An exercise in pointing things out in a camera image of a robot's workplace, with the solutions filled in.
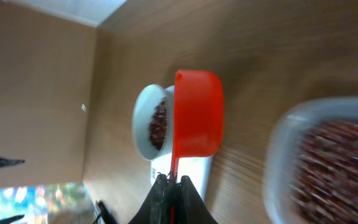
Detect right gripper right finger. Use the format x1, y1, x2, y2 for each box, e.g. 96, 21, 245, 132
173, 175, 218, 224

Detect white round bowl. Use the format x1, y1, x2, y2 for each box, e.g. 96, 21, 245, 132
132, 84, 174, 161

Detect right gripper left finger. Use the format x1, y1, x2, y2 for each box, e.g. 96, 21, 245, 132
129, 174, 170, 224

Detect red beans in container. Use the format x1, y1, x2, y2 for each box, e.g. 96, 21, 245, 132
290, 119, 358, 223

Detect clear plastic container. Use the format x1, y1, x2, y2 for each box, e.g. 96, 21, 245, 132
263, 96, 358, 224

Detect orange measuring scoop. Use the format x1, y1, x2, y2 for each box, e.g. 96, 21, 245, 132
170, 70, 224, 180

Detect white digital kitchen scale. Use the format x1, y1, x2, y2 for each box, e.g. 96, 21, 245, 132
150, 154, 213, 201

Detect red beans in bowl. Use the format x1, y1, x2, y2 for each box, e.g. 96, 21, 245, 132
149, 98, 167, 150

